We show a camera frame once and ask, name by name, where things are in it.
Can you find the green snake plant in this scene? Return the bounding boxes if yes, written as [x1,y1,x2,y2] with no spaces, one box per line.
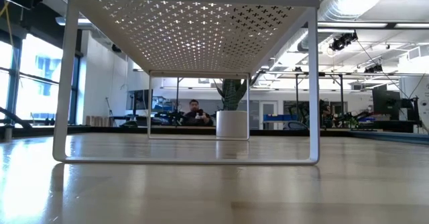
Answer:
[214,78,251,111]

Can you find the person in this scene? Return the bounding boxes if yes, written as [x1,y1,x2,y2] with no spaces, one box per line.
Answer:
[184,99,214,127]

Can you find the white cylindrical plant pot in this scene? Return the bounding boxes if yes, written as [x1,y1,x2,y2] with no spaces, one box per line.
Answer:
[216,110,249,138]

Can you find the white door with window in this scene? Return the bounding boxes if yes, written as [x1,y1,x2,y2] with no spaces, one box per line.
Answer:
[259,100,279,130]

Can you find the blue storage bin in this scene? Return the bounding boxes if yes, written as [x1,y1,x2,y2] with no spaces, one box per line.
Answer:
[263,113,293,123]

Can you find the white perforated metal shelf riser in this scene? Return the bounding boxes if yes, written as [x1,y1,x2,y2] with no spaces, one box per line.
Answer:
[52,0,321,166]

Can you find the grey chair backrest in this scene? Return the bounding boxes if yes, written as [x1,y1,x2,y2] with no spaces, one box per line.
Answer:
[287,121,308,131]

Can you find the long ceiling light bar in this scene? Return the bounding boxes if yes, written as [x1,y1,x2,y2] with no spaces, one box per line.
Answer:
[317,21,429,30]

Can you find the black computer monitor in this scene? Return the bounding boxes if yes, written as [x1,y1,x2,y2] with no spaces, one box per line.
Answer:
[372,85,402,117]

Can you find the black slanted bar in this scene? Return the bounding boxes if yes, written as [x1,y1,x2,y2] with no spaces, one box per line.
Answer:
[0,106,34,129]

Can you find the dark wall monitor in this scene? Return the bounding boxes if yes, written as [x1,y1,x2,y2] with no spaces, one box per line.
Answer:
[126,89,154,111]

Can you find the black metal rig frame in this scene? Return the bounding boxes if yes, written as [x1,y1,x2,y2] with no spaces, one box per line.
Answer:
[293,71,346,117]

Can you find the black ceiling camera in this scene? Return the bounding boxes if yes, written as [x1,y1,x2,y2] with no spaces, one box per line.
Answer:
[364,64,384,74]
[330,31,359,52]

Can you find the silver ventilation duct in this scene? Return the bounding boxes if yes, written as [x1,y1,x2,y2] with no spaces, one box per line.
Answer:
[298,0,408,50]

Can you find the yellow cable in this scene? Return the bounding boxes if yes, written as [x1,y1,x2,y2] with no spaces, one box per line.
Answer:
[0,1,17,69]

